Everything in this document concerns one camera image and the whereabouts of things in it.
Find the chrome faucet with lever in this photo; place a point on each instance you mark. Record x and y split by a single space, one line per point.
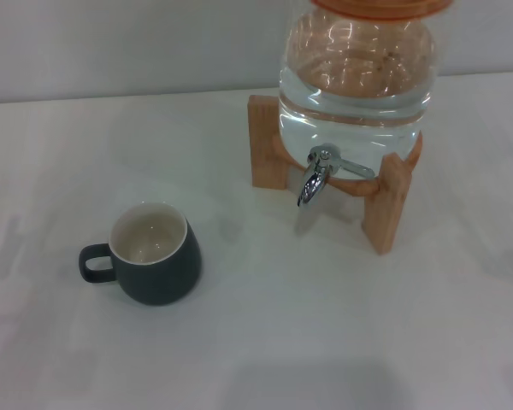
312 183

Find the dark grey ceramic mug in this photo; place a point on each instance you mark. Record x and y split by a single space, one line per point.
162 282

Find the wooden dispenser stand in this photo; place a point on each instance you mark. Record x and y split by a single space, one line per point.
263 141

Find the glass water dispenser jar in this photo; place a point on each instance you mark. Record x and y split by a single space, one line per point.
350 98

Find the orange jar lid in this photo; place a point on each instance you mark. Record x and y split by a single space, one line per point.
380 9

